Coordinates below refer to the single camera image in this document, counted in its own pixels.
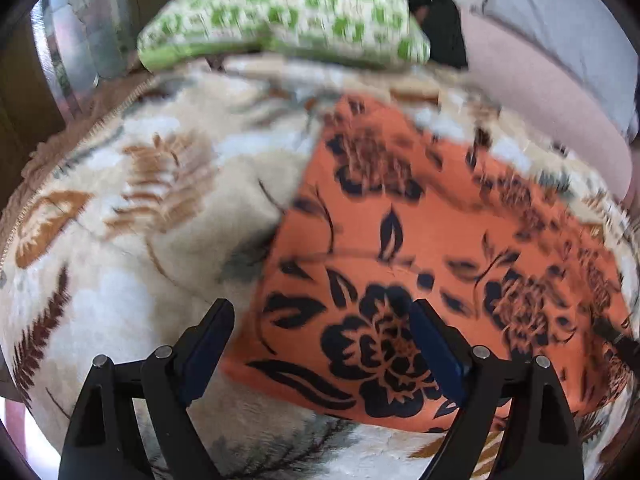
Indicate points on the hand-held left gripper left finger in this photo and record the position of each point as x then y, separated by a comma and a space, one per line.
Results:
205, 360

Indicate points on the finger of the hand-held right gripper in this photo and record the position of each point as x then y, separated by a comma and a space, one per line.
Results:
617, 336

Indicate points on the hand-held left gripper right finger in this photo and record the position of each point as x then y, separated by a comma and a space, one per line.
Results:
440, 355

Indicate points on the orange black floral shirt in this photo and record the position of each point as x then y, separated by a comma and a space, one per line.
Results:
400, 200

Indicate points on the cream leaf print blanket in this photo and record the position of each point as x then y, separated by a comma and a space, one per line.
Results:
125, 310

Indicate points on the pink sofa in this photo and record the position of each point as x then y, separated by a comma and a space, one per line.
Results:
525, 100

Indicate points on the wooden door with glass pane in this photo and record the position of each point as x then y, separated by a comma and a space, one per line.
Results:
20, 110

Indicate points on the grey pillow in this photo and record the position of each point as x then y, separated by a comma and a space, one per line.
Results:
550, 20

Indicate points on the black garment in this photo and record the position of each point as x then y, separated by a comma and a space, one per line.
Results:
445, 25

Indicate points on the green checked pillow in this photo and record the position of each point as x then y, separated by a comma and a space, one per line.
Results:
300, 10

